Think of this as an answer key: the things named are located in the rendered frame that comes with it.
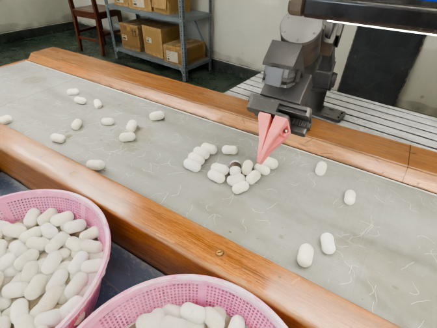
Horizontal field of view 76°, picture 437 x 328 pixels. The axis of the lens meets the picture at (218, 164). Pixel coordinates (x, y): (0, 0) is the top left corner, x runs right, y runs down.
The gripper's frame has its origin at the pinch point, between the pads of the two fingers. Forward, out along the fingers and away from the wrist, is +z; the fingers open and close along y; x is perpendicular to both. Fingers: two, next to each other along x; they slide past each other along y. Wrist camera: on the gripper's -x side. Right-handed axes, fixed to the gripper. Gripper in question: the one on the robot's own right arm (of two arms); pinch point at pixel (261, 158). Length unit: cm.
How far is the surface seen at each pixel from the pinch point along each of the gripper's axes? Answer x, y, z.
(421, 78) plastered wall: 170, 37, -127
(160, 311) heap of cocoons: -10.1, -1.3, 24.1
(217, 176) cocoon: 3.2, -7.1, 5.1
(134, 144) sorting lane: 5.3, -29.1, 5.4
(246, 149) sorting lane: 13.0, -7.5, -3.3
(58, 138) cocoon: -1.5, -42.2, 11.0
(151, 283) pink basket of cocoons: -12.1, -3.0, 21.1
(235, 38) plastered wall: 181, -122, -138
